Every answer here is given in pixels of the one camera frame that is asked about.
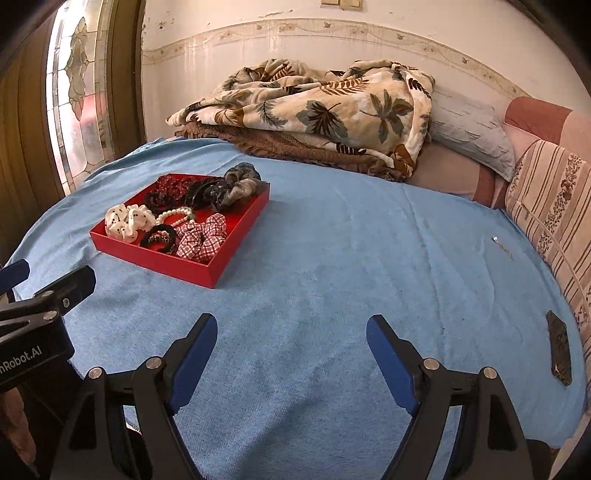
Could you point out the leaf print blanket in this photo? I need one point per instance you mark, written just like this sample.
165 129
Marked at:
323 106

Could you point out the brown blanket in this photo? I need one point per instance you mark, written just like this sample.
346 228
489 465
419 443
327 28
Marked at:
286 150

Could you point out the pale grey pillow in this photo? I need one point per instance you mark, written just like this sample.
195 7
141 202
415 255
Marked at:
471 134

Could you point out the red tray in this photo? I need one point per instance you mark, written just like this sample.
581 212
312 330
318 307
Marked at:
203 277

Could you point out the dark red scrunchie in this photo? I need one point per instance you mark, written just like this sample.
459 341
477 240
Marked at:
168 189

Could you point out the blue bed sheet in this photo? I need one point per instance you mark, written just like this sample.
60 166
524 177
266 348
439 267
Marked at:
323 277

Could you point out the small silver hairpin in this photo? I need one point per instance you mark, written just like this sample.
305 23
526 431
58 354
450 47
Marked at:
496 240

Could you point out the white dotted scrunchie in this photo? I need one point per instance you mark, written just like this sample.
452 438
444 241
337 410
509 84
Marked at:
124 221

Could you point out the wall switch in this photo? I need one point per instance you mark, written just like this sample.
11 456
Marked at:
341 3

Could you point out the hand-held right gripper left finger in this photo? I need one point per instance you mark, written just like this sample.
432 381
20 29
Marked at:
194 369

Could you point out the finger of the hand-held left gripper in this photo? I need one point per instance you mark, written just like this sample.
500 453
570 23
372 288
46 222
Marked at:
14 273
69 286

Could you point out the red checked scrunchie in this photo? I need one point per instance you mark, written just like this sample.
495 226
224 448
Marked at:
203 240

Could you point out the black dotted scrunchie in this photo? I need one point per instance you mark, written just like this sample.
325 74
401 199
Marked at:
210 194

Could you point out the stained glass window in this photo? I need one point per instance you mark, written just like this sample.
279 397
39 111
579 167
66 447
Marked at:
78 92

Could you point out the wooden window frame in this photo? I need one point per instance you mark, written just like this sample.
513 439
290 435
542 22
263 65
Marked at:
127 78

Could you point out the striped floral cushion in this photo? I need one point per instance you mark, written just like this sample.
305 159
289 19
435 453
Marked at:
554 198

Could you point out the grey sheer scrunchie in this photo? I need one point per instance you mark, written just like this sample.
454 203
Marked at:
242 182

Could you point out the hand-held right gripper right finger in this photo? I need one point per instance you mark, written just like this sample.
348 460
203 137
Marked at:
392 364

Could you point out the pink cushion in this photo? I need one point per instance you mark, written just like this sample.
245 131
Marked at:
540 117

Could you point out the dark hair clip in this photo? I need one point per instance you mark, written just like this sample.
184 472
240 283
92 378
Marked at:
559 348

